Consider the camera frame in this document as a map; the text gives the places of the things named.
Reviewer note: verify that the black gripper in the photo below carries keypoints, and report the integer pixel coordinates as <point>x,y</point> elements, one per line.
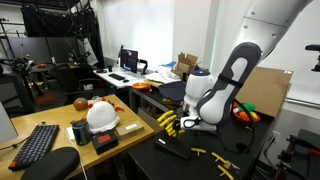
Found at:
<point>177,125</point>

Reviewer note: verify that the black stand for yellow keys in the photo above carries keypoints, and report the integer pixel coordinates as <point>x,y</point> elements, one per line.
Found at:
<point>173,150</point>

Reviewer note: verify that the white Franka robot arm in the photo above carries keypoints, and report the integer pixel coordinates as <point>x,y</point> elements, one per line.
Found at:
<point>253,30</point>

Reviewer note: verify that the flat black desk object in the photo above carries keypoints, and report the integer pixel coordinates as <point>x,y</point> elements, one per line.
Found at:
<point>101,71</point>

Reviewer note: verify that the small orange object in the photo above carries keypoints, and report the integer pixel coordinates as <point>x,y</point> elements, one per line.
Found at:
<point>41,65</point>

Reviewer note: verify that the small cardboard box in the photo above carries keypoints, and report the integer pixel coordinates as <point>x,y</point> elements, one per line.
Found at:
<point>130,130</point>

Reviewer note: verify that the white paper pile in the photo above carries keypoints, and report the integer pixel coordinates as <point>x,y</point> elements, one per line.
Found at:
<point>163,75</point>

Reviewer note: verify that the orange bowl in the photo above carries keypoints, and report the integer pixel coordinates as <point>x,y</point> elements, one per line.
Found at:
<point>140,86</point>

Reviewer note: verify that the open cardboard box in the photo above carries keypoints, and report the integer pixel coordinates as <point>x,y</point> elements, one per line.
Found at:
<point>186,63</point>

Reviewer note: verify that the tan torn tape scrap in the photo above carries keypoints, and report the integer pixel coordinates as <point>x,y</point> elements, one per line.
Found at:
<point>230,165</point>

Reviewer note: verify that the small black computer mouse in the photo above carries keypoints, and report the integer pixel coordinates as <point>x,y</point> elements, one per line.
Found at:
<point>126,80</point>

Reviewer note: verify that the black curved desk stand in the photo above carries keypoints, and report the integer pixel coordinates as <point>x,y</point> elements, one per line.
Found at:
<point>144,63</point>

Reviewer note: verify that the red bowl toy fruit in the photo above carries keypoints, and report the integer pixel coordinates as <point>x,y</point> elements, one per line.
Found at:
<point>246,115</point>

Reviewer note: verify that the black box red label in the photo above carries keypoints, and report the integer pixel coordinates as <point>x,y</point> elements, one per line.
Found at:
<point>105,143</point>

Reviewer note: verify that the white plush chicken toy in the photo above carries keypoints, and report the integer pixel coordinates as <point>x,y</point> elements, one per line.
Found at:
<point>101,116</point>

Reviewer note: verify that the slim black keyboard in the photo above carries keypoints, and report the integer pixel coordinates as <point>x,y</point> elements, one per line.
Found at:
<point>116,76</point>

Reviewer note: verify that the dark lit computer monitor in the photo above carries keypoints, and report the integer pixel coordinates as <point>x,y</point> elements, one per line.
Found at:
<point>129,60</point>

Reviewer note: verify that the small dark cup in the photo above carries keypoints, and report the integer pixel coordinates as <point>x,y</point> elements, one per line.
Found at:
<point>110,68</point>

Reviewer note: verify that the white desk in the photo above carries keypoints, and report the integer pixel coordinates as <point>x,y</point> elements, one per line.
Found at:
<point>103,76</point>

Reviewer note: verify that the black cylinder speaker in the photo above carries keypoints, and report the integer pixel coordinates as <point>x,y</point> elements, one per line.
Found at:
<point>81,133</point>

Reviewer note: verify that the large cardboard sheet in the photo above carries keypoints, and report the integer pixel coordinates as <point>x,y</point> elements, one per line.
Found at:
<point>266,90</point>

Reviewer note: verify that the brown ball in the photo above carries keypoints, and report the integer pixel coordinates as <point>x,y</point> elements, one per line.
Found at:
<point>80,104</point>

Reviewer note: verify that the small white adapter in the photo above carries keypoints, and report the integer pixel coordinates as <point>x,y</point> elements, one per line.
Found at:
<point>70,133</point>

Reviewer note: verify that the black mesh office chair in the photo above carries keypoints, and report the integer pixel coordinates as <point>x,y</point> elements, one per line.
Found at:
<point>71,80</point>

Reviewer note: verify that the white hanging sheet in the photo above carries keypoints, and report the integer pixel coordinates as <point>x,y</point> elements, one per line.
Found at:
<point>87,51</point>

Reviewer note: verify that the black clamp orange tip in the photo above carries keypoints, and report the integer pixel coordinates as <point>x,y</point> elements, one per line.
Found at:
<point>288,165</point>
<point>303,140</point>

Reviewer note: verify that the wooden desk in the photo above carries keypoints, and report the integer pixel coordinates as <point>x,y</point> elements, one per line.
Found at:
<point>53,115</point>

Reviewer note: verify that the black padded cushion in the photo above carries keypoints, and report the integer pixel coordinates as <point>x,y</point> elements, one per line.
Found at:
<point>50,165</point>

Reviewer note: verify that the black keyboard orange key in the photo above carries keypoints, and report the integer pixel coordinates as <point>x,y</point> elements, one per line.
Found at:
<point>35,146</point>

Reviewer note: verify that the black curtain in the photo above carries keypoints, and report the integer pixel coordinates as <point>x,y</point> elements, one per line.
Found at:
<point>50,20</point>

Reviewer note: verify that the white-backed computer monitor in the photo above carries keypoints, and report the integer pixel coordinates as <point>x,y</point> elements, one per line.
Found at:
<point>6,123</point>

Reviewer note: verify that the black camera on mount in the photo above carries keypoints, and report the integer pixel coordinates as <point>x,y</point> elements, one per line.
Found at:
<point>313,47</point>

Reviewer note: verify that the grey partition wall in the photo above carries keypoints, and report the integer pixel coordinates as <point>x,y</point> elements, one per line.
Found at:
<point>33,50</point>

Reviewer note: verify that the black tripod camera rig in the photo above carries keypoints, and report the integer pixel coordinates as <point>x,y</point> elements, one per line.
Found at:
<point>20,65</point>

